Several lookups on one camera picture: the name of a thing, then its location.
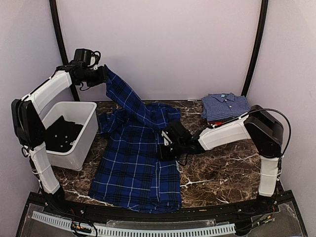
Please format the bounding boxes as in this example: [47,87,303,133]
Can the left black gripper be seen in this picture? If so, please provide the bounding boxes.
[79,65,107,86]

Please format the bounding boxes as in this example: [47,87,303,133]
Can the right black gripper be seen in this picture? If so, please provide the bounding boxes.
[155,140,185,161]

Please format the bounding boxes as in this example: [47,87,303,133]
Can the dark blue plaid shirt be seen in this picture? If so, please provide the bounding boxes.
[88,69,182,214]

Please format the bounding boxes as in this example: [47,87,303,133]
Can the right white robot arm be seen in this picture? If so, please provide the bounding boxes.
[158,105,288,214]

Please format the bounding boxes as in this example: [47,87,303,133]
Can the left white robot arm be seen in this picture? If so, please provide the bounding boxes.
[11,65,107,215]

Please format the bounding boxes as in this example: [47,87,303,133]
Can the white plastic bin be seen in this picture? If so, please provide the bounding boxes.
[42,101,98,171]

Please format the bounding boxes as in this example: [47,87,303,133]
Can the red black folded shirt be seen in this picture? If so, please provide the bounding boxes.
[207,120,230,126]

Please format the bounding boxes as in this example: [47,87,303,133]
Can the light blue checked folded shirt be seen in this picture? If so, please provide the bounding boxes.
[201,93,251,121]

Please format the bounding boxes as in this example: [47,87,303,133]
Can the black garment in bin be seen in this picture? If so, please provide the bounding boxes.
[45,116,83,153]

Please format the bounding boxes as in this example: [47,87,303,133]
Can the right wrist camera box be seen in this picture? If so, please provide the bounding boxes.
[161,120,192,146]

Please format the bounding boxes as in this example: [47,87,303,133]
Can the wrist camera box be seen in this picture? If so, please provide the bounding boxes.
[73,48,101,69]
[161,120,192,146]

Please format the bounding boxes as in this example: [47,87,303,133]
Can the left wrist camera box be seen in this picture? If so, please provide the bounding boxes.
[73,48,101,69]

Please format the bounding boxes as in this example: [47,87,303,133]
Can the left black frame post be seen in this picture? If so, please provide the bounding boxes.
[48,0,81,102]

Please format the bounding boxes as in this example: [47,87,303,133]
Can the black frame post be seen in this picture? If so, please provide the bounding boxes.
[48,0,81,102]
[241,0,269,97]

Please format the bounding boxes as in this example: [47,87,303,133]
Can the black front rail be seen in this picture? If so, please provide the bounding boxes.
[27,191,297,223]

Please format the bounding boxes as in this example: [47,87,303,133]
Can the white slotted cable duct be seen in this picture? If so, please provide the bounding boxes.
[32,211,236,237]

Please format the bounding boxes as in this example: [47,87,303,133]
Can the right black frame post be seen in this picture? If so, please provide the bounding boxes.
[241,0,269,97]

